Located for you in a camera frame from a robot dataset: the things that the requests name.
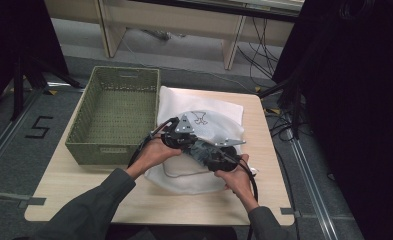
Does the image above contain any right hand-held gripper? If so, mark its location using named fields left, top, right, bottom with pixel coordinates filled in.
left=206, top=137, right=247, bottom=173

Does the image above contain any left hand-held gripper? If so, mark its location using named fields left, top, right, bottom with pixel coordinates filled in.
left=161, top=113, right=198, bottom=150

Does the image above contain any white mesh laundry bag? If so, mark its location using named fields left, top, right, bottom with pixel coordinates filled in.
left=143, top=85, right=259, bottom=196

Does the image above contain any green woven basket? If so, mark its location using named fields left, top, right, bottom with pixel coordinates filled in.
left=64, top=65, right=162, bottom=167

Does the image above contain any person's right hand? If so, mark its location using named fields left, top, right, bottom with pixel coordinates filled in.
left=214, top=154, right=257, bottom=211

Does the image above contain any person's left hand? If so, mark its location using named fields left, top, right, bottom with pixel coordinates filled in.
left=130, top=137, right=183, bottom=179

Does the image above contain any grey floor tape strip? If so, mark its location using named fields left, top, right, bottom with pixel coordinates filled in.
left=279, top=207, right=302, bottom=218
left=17, top=196, right=47, bottom=210

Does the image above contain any person's dark lap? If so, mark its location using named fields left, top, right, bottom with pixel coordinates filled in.
left=105, top=224, right=239, bottom=240

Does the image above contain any black tripod stand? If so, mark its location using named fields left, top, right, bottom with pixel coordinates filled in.
left=10, top=54, right=85, bottom=122
left=258, top=33, right=318, bottom=141

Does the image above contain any grey power strip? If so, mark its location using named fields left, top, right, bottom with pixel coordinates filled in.
left=143, top=29, right=187, bottom=42

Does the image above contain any light wooden desk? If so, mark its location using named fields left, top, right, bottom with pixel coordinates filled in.
left=43, top=0, right=306, bottom=71

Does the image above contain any black curtain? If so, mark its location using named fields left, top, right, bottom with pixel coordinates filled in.
left=0, top=0, right=70, bottom=113
left=272, top=0, right=393, bottom=240

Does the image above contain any right hand-held gripper black cable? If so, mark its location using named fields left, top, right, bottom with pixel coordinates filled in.
left=230, top=155, right=260, bottom=240

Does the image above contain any thin white floor cable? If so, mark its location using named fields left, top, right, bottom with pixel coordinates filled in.
left=118, top=28, right=256, bottom=95

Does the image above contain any metal floor rail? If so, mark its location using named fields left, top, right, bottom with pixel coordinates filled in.
left=0, top=89, right=42, bottom=181
left=288, top=136, right=339, bottom=240

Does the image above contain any bundle of black floor cables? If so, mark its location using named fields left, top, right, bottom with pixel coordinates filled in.
left=237, top=16, right=305, bottom=143

